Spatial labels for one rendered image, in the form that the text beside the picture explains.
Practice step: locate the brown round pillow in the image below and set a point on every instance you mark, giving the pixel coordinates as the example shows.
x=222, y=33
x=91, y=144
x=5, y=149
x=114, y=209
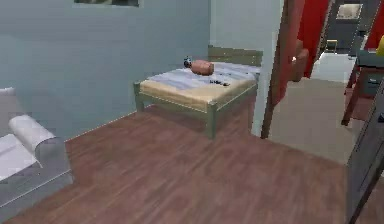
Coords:
x=202, y=67

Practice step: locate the small black round object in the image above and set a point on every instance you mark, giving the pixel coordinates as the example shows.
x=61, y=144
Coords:
x=187, y=62

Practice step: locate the grey white sofa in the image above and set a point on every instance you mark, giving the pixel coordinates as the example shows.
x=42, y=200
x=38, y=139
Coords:
x=26, y=156

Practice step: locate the green framed bed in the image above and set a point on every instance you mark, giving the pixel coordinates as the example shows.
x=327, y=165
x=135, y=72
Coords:
x=196, y=95

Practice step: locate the small yellow stool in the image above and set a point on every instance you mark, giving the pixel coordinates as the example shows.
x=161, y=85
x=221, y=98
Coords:
x=331, y=45

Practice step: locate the pale framed wall picture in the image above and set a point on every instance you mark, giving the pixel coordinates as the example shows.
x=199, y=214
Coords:
x=349, y=11

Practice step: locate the small black flat object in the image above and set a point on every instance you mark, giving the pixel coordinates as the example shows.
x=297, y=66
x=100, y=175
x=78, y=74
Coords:
x=220, y=82

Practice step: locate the red legged dark table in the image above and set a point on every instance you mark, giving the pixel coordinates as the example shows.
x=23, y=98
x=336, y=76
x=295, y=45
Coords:
x=361, y=80

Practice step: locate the brown armchair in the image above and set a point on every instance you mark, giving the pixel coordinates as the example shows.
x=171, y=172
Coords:
x=299, y=61

